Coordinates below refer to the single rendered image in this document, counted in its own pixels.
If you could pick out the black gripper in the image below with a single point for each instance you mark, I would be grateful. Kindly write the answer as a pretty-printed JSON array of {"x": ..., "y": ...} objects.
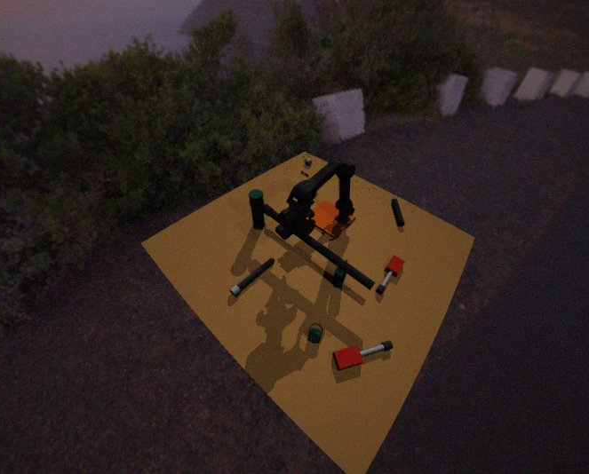
[{"x": 285, "y": 233}]

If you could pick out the dark metal rail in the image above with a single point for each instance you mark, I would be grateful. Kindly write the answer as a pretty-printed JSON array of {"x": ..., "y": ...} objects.
[{"x": 335, "y": 259}]

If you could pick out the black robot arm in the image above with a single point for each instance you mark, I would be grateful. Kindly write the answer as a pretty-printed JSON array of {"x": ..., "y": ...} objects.
[{"x": 306, "y": 190}]

